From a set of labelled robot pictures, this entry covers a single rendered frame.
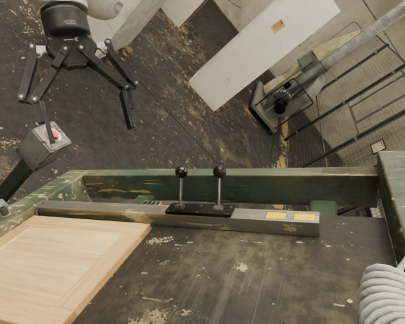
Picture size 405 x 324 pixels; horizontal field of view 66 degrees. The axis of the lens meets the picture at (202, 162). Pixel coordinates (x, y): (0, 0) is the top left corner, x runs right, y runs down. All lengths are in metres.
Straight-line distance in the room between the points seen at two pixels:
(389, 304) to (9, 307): 0.74
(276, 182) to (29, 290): 0.74
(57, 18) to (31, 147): 0.91
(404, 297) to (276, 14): 4.03
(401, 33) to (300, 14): 5.13
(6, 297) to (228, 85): 4.04
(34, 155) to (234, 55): 3.40
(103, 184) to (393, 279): 1.13
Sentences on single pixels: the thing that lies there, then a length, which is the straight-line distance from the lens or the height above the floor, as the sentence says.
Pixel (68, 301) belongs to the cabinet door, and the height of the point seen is 1.28.
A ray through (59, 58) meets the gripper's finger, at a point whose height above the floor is 1.62.
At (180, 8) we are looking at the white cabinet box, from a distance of 5.74.
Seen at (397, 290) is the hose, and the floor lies 1.89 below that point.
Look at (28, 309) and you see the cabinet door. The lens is 0.83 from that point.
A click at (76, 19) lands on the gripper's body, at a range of 0.61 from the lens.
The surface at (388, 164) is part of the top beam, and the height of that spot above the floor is 1.89.
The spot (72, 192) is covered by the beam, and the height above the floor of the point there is 0.88.
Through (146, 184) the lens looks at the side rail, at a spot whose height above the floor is 1.15.
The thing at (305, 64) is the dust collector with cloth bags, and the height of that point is 1.15.
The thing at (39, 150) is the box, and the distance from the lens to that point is 1.42.
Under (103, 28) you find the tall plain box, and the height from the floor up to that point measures 0.42.
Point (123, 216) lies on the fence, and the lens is 1.02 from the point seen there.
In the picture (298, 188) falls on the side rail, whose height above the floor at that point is 1.64.
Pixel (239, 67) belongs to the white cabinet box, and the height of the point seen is 0.72.
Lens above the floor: 1.98
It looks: 32 degrees down
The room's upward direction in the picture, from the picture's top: 55 degrees clockwise
